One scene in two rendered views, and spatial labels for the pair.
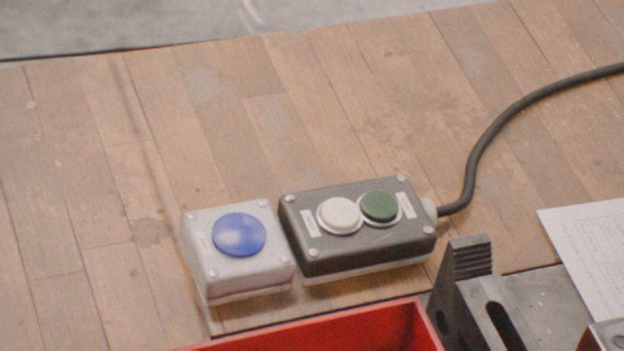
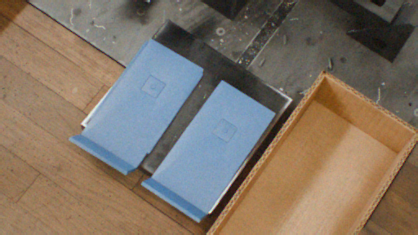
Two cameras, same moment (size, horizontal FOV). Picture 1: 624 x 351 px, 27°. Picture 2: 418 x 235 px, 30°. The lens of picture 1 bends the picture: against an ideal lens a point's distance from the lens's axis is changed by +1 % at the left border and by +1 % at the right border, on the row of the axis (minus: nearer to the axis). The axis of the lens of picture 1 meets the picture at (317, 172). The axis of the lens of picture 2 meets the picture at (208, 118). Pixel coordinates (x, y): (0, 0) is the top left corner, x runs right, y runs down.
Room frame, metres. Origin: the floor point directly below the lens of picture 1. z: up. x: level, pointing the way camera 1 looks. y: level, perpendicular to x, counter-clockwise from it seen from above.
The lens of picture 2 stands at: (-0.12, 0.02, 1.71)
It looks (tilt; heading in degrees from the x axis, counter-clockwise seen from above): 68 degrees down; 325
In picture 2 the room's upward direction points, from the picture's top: 9 degrees clockwise
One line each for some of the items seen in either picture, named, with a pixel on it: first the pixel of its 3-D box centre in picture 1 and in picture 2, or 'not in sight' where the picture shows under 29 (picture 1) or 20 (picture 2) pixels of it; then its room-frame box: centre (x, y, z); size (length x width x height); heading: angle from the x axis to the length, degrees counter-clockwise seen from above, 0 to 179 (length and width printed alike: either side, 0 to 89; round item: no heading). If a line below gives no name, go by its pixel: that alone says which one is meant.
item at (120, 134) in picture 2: not in sight; (138, 103); (0.18, -0.10, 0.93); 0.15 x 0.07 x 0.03; 122
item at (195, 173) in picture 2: not in sight; (211, 148); (0.10, -0.15, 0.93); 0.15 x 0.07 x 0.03; 120
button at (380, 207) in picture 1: (377, 213); not in sight; (0.66, -0.05, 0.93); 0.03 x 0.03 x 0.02
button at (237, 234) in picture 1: (238, 239); not in sight; (0.61, 0.05, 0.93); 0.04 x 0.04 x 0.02
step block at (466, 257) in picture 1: (472, 310); not in sight; (0.57, -0.13, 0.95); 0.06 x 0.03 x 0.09; 28
